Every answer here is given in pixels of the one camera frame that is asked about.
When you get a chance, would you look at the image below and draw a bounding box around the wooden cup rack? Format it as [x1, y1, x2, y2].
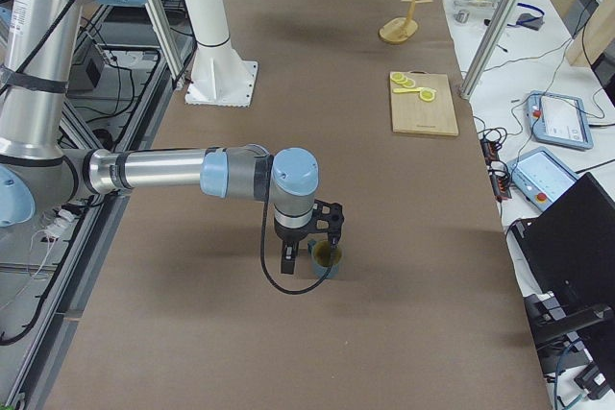
[378, 0, 440, 44]

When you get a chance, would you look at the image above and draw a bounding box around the wooden cutting board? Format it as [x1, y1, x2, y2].
[389, 71, 459, 136]

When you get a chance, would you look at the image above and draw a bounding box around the upper teach pendant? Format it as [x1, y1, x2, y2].
[527, 91, 594, 151]

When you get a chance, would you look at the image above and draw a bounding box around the black monitor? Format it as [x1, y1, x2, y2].
[512, 173, 614, 386]

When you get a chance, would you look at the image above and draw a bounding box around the aluminium frame post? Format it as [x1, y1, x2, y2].
[459, 0, 519, 101]

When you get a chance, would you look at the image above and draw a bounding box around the black power strip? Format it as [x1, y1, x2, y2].
[480, 137, 511, 203]

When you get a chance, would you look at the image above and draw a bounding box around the small metal cup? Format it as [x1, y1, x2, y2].
[454, 9, 470, 24]

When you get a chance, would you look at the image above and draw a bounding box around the blue cup yellow inside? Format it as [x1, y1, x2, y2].
[307, 240, 343, 278]

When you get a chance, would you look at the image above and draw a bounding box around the black box under frame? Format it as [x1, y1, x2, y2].
[68, 48, 105, 92]

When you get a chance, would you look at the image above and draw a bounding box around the teach pendant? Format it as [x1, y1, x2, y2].
[527, 91, 594, 151]
[507, 148, 579, 211]

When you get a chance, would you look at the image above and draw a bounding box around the white pedestal base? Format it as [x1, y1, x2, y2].
[184, 0, 258, 108]

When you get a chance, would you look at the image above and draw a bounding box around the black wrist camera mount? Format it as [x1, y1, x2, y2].
[307, 199, 344, 248]

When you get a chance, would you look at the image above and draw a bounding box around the lemon slice by knife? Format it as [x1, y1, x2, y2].
[419, 87, 437, 102]

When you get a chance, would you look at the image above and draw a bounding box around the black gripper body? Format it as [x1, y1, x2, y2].
[274, 224, 310, 243]

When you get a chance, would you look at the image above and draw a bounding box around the yellow plastic knife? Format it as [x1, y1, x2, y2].
[392, 87, 429, 94]

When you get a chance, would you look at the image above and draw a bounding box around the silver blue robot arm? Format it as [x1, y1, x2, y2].
[1, 0, 323, 274]

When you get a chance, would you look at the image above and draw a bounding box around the lower teach pendant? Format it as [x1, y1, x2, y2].
[507, 148, 579, 211]

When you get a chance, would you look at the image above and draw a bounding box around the lemon slice front stack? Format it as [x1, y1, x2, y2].
[390, 72, 406, 83]

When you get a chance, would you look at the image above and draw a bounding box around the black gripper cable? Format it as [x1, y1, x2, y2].
[258, 198, 337, 295]

